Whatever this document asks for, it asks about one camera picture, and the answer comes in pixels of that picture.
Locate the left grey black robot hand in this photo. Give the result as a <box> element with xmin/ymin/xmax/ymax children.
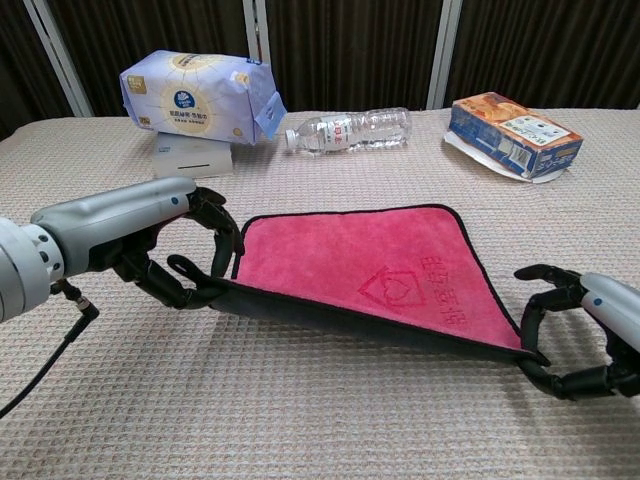
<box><xmin>30</xmin><ymin>175</ymin><xmax>246</xmax><ymax>310</ymax></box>

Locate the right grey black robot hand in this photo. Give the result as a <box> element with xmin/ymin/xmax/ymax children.
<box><xmin>513</xmin><ymin>263</ymin><xmax>640</xmax><ymax>401</ymax></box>

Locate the pink towel with black trim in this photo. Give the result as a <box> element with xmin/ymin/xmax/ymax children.
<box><xmin>167</xmin><ymin>203</ymin><xmax>551</xmax><ymax>366</ymax></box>

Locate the beige waffle tablecloth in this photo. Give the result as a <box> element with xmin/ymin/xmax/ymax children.
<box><xmin>0</xmin><ymin>107</ymin><xmax>640</xmax><ymax>480</ymax></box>

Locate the small white box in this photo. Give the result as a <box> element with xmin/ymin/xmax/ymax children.
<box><xmin>152</xmin><ymin>132</ymin><xmax>235</xmax><ymax>181</ymax></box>

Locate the blue white tissue pack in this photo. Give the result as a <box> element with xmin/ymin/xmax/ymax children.
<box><xmin>118</xmin><ymin>48</ymin><xmax>287</xmax><ymax>146</ymax></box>

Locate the blue orange cardboard box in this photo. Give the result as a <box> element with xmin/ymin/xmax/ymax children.
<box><xmin>441</xmin><ymin>91</ymin><xmax>585</xmax><ymax>185</ymax></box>

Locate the clear plastic water bottle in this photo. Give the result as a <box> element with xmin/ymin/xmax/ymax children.
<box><xmin>284</xmin><ymin>106</ymin><xmax>413</xmax><ymax>159</ymax></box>

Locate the dark brown curtain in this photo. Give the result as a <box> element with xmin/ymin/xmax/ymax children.
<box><xmin>0</xmin><ymin>0</ymin><xmax>640</xmax><ymax>142</ymax></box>

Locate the black cable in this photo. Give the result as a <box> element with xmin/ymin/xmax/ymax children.
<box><xmin>0</xmin><ymin>279</ymin><xmax>100</xmax><ymax>419</ymax></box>

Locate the slanted white frame post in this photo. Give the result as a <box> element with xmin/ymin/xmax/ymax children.
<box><xmin>22</xmin><ymin>0</ymin><xmax>95</xmax><ymax>119</ymax></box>

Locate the white slotted frame post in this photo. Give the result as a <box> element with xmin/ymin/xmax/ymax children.
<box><xmin>241</xmin><ymin>0</ymin><xmax>269</xmax><ymax>66</ymax></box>

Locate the plain white frame post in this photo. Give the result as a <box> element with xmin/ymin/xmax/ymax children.
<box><xmin>426</xmin><ymin>0</ymin><xmax>464</xmax><ymax>110</ymax></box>

